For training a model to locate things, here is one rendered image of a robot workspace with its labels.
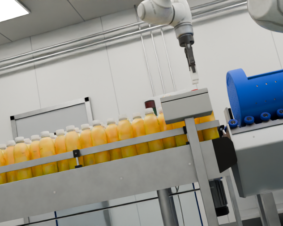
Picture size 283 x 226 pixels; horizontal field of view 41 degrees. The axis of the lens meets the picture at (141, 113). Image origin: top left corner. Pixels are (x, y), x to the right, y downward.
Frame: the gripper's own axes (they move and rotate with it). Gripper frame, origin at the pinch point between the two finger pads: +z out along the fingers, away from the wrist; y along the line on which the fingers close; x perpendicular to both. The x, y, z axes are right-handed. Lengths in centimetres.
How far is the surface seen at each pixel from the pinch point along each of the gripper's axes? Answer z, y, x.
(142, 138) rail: 26.1, -11.8, 29.4
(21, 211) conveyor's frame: 48, -14, 88
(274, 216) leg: 70, 0, -20
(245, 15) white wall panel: -161, 332, -115
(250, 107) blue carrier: 20.9, -3.0, -21.6
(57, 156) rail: 27, -12, 69
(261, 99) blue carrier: 18.5, -4.3, -27.1
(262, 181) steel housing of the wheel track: 55, 0, -19
